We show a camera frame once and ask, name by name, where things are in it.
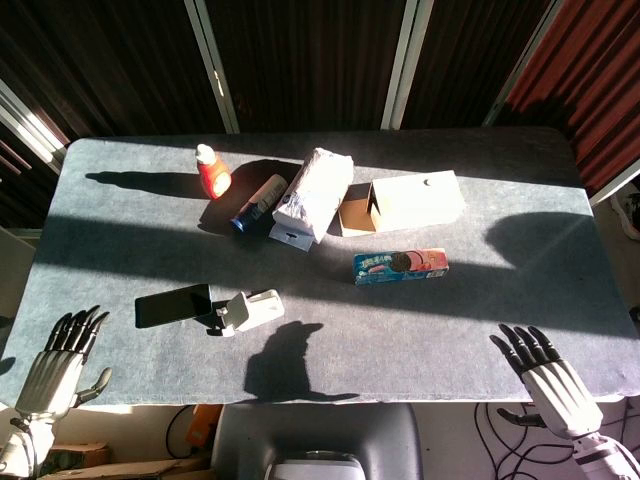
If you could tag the red ketchup bottle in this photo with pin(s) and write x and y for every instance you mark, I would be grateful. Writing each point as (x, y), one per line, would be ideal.
(214, 176)

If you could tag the white phone stand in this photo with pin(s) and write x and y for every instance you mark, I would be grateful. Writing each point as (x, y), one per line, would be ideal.
(255, 310)

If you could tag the orange device under table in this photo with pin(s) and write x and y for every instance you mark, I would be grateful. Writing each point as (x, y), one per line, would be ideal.
(202, 425)

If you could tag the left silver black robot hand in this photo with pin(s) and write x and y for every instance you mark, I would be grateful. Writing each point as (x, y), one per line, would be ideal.
(47, 380)

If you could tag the white tissue pack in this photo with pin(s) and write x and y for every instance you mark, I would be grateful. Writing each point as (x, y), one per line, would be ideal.
(312, 192)

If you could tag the blue cookie box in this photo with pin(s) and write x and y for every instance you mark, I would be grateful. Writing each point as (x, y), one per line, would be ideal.
(400, 267)

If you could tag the white window frame post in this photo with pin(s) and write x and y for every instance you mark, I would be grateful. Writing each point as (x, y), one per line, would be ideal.
(405, 65)
(617, 185)
(212, 65)
(525, 60)
(25, 125)

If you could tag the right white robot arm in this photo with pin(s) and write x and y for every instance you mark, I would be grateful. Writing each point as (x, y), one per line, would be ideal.
(605, 457)

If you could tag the brown cardboard box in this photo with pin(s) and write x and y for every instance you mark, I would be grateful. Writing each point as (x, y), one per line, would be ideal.
(100, 462)

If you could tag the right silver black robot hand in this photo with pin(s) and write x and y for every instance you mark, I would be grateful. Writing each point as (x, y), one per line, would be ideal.
(560, 395)

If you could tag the black smartphone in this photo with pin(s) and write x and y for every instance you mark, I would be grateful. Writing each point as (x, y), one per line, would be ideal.
(172, 306)

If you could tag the red brown curtain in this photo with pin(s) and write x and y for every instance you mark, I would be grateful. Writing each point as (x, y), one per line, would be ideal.
(595, 75)

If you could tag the blue capped cylindrical can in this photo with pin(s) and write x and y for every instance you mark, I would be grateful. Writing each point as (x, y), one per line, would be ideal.
(257, 202)

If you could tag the blue grey table cloth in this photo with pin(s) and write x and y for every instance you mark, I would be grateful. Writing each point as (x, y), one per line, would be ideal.
(400, 350)

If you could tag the open white cardboard box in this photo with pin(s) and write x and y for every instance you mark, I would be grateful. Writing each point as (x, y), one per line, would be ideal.
(415, 200)

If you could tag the grey robot torso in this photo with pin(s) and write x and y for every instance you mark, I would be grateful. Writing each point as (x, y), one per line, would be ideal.
(315, 440)

